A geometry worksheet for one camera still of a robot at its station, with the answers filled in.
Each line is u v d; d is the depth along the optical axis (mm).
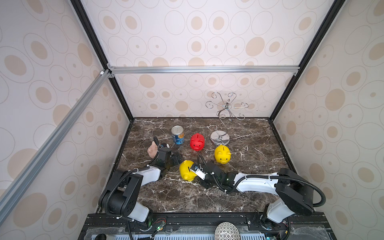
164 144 853
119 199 430
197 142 959
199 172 721
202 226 730
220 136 1054
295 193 441
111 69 897
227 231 704
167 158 747
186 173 814
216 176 637
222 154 894
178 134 975
